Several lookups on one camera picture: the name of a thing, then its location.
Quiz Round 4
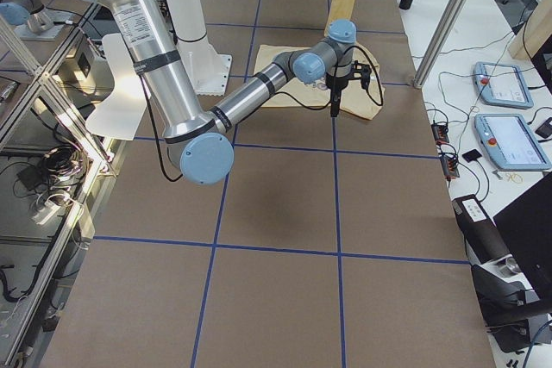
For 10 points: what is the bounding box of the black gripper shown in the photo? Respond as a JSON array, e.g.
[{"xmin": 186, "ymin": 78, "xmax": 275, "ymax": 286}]
[{"xmin": 325, "ymin": 67, "xmax": 350, "ymax": 103}]

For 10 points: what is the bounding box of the beige long-sleeve printed shirt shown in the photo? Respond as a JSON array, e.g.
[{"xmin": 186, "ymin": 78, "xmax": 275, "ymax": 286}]
[{"xmin": 265, "ymin": 0, "xmax": 385, "ymax": 120}]

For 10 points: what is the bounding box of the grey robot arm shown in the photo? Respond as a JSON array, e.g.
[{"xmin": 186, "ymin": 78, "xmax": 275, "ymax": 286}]
[{"xmin": 92, "ymin": 0, "xmax": 356, "ymax": 184}]

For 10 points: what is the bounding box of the far teach pendant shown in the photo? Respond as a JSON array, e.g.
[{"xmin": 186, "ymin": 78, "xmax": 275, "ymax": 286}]
[{"xmin": 474, "ymin": 61, "xmax": 534, "ymax": 109}]

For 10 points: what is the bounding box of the teach pendant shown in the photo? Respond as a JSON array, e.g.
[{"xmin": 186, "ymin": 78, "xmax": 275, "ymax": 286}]
[
  {"xmin": 474, "ymin": 61, "xmax": 534, "ymax": 109},
  {"xmin": 474, "ymin": 114, "xmax": 551, "ymax": 172}
]

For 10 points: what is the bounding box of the near teach pendant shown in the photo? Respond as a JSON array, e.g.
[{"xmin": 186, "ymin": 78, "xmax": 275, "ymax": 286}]
[{"xmin": 474, "ymin": 114, "xmax": 551, "ymax": 172}]

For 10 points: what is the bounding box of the black monitor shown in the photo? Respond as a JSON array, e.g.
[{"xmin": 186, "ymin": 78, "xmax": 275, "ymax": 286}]
[{"xmin": 493, "ymin": 174, "xmax": 551, "ymax": 298}]

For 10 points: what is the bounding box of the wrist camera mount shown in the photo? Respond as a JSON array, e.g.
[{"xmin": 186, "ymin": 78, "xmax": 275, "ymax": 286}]
[{"xmin": 348, "ymin": 60, "xmax": 372, "ymax": 90}]

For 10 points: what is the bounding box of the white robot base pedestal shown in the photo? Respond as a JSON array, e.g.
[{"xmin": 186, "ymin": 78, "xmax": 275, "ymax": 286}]
[{"xmin": 166, "ymin": 0, "xmax": 232, "ymax": 96}]

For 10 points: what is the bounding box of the aluminium frame post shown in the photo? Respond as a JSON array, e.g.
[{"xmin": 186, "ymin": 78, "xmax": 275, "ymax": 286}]
[{"xmin": 412, "ymin": 0, "xmax": 467, "ymax": 89}]

